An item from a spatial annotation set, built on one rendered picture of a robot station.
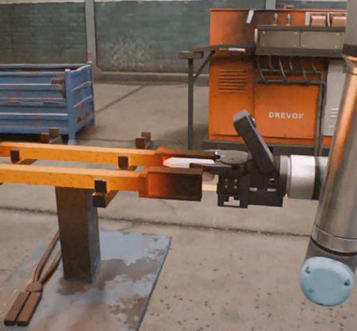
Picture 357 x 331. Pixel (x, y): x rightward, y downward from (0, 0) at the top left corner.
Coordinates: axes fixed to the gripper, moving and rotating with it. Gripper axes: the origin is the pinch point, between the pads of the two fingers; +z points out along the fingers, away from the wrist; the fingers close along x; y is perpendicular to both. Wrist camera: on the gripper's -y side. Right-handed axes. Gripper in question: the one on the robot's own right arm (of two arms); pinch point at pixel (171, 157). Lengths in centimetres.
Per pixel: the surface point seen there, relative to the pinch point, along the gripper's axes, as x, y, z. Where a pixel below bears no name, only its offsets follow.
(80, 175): -13.2, -0.6, 11.7
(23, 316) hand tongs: -16.4, 25.3, 23.2
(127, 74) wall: 713, 81, 236
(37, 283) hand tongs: -6.8, 25.3, 25.6
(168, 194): -12.1, 1.9, -2.0
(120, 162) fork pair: -2.5, 0.7, 8.7
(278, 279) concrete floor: 110, 95, -28
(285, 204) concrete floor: 199, 95, -34
